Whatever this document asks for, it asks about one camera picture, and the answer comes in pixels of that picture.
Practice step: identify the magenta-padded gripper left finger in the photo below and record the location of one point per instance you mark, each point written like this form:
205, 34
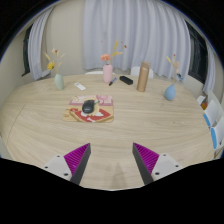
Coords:
77, 159

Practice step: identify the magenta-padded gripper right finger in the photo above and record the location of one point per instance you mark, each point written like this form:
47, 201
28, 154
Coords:
146, 159

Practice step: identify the black computer mouse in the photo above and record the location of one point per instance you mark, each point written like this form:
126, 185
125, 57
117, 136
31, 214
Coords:
88, 106

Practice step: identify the pink red printed mouse pad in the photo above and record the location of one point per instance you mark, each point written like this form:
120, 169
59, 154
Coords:
105, 113

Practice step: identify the blue vase with dried flowers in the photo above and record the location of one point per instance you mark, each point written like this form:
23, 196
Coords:
170, 93

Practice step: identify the white remote control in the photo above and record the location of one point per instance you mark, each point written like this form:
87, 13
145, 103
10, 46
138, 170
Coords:
80, 86

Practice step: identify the white chair with blue edge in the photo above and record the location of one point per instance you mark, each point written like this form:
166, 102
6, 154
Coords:
219, 131
213, 112

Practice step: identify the green vase with yellow flowers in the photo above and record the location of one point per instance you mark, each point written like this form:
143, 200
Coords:
59, 82

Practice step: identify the black rectangular case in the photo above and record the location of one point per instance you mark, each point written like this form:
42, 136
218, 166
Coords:
126, 80

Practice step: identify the bronze drink bottle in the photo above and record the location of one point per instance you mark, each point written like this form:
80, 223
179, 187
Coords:
143, 77

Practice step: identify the dark marker pen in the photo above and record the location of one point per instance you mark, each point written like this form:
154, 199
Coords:
112, 81

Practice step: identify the pink vase with orange flowers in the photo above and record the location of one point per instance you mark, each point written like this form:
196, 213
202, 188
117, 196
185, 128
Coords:
107, 74

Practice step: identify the narrow white curtain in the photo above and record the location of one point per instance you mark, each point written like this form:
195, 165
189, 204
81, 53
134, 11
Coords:
210, 70
37, 50

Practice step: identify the dark window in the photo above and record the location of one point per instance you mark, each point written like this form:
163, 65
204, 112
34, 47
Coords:
198, 53
26, 53

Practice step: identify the wide white curtain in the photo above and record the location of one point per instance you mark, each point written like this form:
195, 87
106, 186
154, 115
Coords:
140, 30

